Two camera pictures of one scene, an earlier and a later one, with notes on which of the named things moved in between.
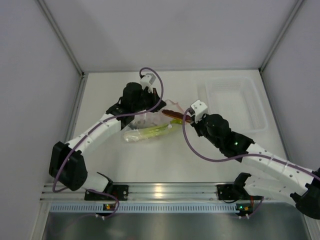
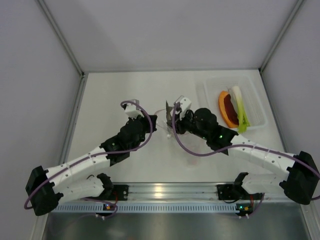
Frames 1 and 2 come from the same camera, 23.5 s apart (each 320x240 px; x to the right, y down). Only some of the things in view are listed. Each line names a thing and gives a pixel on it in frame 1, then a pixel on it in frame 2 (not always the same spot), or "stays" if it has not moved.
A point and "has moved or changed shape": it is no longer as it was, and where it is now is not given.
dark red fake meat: [176, 115] has moved or changed shape
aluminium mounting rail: [152, 192] stays
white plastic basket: [235, 98] stays
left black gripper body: [147, 100] -> [145, 128]
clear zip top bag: [146, 125] has moved or changed shape
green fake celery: [144, 133] has moved or changed shape
